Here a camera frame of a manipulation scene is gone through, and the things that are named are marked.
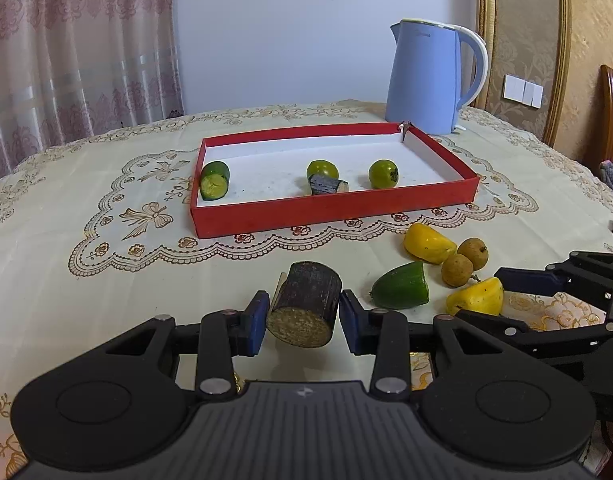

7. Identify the red shallow tray box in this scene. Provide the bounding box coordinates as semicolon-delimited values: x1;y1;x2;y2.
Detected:
190;122;479;238

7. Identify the green cucumber piece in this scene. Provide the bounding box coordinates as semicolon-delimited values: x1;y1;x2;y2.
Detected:
199;160;230;200

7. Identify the brown longan fruit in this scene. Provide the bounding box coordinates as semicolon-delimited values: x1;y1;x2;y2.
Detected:
457;237;489;271
441;252;475;288

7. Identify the green pepper piece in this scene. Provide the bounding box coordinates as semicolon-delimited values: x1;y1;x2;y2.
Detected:
369;261;429;310

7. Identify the gold wall panel frame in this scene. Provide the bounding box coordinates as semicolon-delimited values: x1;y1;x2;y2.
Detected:
475;0;571;146

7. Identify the wooden headboard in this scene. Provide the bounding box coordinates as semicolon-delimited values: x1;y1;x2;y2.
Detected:
584;64;613;190

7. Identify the green round fruit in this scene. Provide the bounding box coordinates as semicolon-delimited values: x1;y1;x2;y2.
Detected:
369;159;399;190
306;159;339;182

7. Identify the white wall switch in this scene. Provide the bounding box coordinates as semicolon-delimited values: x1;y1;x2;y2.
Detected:
502;75;544;110

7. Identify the yellow pepper piece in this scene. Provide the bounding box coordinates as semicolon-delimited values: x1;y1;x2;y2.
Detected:
445;278;504;316
403;223;457;264

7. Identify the blue electric kettle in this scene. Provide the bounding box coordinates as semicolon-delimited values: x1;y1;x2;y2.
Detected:
386;18;489;136

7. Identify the pink floral curtain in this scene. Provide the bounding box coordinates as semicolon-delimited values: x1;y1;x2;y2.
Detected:
0;0;184;178

